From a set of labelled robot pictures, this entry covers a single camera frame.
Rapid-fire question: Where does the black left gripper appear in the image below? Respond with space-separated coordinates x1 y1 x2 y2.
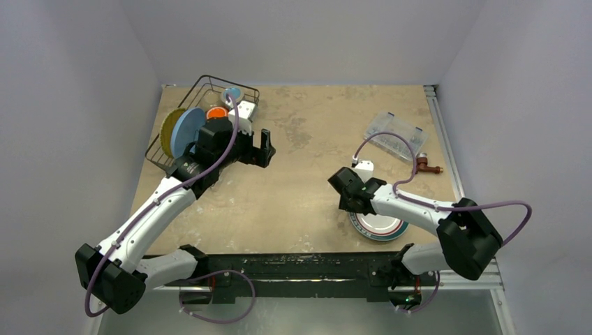
216 121 274 170

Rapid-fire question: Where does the striped rim white plate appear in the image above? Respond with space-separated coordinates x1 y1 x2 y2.
348 212 410 242

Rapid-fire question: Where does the red translucent cup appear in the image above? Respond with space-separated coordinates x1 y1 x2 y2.
206 106 229 120

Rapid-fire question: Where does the blue butterfly mug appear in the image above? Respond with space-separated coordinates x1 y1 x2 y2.
220 87 244 108

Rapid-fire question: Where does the blue plate with bamboo pattern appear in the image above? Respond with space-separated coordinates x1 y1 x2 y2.
171 107 207 158

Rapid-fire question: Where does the round woven bamboo mat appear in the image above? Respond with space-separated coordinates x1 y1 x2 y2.
159 107 186 158

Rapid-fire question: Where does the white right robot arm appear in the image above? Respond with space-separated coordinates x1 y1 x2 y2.
328 167 503 284

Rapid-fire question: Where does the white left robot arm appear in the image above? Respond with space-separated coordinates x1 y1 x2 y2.
75 118 276 318

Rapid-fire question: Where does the brown pipe fitting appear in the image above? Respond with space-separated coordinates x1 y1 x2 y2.
415 156 443 174

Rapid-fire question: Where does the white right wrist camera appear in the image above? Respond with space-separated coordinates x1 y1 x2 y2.
352 161 374 183

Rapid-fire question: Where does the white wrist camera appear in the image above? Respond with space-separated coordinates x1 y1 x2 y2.
352 161 374 183
227 100 257 135

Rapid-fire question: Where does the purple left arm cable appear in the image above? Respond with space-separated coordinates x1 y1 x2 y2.
84 92 256 325

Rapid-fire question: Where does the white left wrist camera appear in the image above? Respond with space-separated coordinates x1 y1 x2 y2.
227 100 257 135

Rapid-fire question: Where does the black wire dish rack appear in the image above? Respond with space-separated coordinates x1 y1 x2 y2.
145 75 260 170

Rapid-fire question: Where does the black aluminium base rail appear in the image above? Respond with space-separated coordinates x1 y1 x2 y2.
94 251 503 306

